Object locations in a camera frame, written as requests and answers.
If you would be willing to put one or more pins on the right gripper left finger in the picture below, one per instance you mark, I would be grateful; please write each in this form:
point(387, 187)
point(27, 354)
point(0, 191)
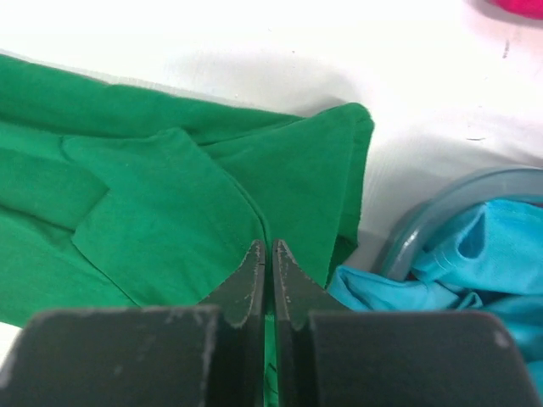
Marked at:
point(209, 354)

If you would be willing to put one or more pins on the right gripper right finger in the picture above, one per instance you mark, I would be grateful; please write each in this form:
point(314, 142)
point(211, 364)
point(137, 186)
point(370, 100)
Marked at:
point(328, 355)

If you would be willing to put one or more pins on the green t shirt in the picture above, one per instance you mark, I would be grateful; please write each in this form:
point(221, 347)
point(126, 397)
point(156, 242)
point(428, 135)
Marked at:
point(122, 196)

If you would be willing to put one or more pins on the turquoise t shirt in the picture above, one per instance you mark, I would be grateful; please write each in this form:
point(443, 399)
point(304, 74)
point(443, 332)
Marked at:
point(488, 258)

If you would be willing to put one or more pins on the folded pink t shirt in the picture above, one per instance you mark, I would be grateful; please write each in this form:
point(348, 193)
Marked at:
point(530, 9)

